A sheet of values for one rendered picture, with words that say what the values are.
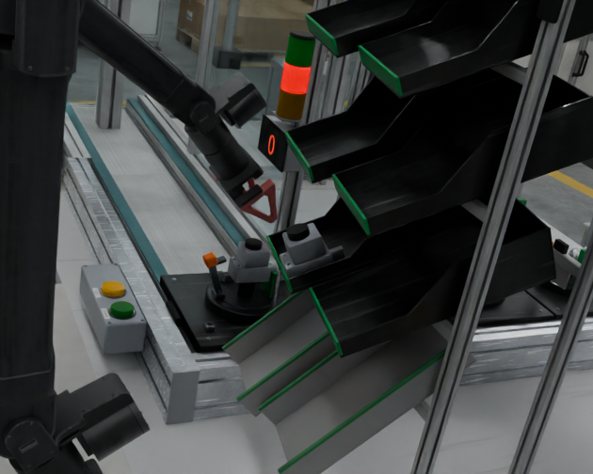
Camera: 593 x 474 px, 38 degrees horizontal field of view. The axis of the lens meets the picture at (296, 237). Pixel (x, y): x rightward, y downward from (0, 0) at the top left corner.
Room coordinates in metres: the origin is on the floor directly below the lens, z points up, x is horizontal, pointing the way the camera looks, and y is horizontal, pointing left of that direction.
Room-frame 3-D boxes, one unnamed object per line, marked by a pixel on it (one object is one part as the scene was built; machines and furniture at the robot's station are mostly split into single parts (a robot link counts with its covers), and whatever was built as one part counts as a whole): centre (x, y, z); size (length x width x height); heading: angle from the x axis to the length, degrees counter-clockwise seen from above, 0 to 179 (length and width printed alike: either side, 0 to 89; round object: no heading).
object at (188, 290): (1.33, 0.07, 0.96); 0.24 x 0.24 x 0.02; 28
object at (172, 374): (1.50, 0.33, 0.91); 0.89 x 0.06 x 0.11; 28
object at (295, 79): (1.56, 0.06, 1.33); 0.05 x 0.05 x 0.05
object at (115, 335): (1.30, 0.30, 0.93); 0.21 x 0.07 x 0.06; 28
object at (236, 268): (1.34, 0.06, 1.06); 0.08 x 0.04 x 0.07; 118
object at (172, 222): (1.61, 0.19, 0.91); 0.84 x 0.28 x 0.10; 28
